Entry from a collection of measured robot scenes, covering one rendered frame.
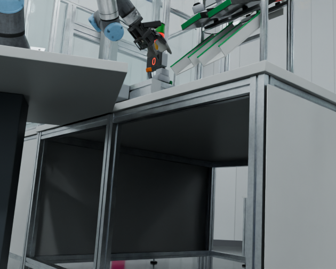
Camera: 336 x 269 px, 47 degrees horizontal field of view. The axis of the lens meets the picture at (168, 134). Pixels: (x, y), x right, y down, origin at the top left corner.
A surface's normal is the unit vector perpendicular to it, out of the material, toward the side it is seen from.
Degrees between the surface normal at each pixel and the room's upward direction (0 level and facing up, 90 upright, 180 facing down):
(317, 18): 90
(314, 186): 90
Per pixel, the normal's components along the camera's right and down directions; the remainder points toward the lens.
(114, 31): 0.40, 0.57
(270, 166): 0.65, -0.10
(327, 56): 0.22, -0.17
